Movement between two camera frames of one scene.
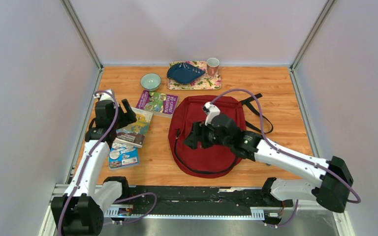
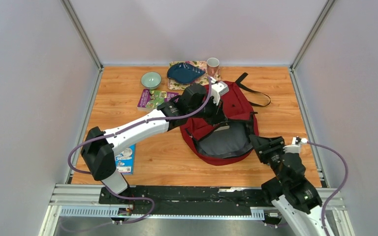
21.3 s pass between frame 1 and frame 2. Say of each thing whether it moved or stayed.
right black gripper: moved
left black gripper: moved
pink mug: stayed
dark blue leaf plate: stayed
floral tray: stayed
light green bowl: stayed
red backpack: moved
